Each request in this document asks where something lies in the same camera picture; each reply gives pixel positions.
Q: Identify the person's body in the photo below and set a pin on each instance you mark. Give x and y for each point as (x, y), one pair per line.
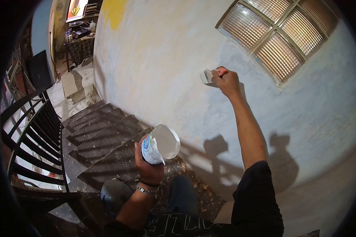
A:
(249, 207)

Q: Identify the white plastic paint cup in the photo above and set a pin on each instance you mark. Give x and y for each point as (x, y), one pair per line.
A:
(163, 145)

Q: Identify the dark tiled staircase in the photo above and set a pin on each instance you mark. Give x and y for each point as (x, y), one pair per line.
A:
(106, 142)

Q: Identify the person's legs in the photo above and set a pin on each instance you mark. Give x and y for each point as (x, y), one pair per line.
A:
(181, 195)

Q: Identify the person's right fingers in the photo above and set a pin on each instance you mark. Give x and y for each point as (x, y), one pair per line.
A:
(217, 79)

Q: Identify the glass block window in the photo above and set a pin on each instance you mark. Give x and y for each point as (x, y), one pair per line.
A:
(277, 35)

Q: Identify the black metal stair railing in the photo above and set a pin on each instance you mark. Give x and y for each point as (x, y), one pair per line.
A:
(38, 139)

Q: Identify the person's left thumb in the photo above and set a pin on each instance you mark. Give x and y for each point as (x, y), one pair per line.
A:
(138, 154)

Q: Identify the person's right hand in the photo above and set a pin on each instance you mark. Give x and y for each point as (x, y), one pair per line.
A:
(229, 83)

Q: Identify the black wrist band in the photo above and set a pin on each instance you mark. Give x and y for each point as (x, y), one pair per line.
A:
(149, 184)

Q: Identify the black flat panel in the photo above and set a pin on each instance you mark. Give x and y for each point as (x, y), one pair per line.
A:
(41, 71)

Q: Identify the person's left hand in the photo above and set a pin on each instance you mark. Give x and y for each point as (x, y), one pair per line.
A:
(149, 173)

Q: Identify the bright framed picture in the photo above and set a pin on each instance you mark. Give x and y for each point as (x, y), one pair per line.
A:
(76, 9)

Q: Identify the cluttered table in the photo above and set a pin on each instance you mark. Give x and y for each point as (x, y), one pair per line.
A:
(80, 44)

